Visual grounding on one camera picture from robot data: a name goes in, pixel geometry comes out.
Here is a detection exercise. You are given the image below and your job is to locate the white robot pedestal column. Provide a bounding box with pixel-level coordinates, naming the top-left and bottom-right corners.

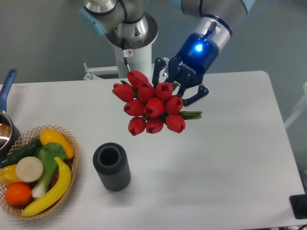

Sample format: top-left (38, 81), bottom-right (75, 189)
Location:
top-left (113, 45), bottom-right (152, 78)

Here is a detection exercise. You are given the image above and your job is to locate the black device at edge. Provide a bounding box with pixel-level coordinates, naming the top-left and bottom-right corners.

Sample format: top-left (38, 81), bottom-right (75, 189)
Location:
top-left (289, 194), bottom-right (307, 219)

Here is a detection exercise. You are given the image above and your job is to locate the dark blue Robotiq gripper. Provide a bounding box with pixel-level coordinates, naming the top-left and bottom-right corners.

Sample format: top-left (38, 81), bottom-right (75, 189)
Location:
top-left (152, 14), bottom-right (232, 107)

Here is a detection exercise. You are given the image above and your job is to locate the green cucumber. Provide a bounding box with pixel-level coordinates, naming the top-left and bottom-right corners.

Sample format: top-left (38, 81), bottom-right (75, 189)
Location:
top-left (0, 139), bottom-right (42, 169)

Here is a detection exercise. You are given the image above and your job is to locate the beige round radish slice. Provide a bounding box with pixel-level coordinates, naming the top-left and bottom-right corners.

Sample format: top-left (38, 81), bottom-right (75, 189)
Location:
top-left (15, 157), bottom-right (44, 183)

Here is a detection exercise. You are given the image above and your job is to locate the blue handled steel pot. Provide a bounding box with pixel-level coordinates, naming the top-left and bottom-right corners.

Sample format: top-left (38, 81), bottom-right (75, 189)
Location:
top-left (0, 69), bottom-right (21, 161)

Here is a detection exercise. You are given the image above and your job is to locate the red tulip bouquet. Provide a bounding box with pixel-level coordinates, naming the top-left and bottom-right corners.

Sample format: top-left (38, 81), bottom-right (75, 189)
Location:
top-left (112, 70), bottom-right (202, 136)

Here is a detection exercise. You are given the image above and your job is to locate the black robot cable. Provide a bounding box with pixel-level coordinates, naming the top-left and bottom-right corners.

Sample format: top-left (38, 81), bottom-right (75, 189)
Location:
top-left (121, 37), bottom-right (131, 72)

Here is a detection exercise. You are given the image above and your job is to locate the white pedestal base frame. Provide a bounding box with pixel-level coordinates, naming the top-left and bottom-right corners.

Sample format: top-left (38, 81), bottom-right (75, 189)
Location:
top-left (83, 57), bottom-right (171, 81)

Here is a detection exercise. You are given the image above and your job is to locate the yellow bell pepper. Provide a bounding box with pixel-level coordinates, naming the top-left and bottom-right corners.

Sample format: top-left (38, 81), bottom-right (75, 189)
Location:
top-left (0, 164), bottom-right (21, 186)

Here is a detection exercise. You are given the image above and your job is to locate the yellow banana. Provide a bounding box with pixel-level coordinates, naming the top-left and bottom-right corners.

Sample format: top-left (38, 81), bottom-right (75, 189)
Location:
top-left (21, 157), bottom-right (71, 217)

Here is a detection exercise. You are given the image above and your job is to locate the green bok choy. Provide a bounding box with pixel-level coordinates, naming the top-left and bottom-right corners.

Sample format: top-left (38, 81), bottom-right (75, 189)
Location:
top-left (32, 142), bottom-right (66, 199)

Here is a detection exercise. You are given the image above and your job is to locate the orange fruit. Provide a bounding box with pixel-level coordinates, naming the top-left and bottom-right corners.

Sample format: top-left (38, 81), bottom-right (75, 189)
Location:
top-left (5, 183), bottom-right (32, 206)

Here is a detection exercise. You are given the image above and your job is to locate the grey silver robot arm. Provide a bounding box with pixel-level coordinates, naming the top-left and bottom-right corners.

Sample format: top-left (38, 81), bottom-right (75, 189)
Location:
top-left (79, 0), bottom-right (254, 106)

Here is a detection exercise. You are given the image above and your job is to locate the woven wicker basket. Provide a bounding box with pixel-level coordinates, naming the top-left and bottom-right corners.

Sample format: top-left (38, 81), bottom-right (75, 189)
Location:
top-left (0, 125), bottom-right (79, 220)

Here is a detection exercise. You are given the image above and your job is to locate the dark grey ribbed vase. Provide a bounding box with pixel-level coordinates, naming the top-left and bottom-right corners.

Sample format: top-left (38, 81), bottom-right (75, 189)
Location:
top-left (93, 142), bottom-right (131, 192)

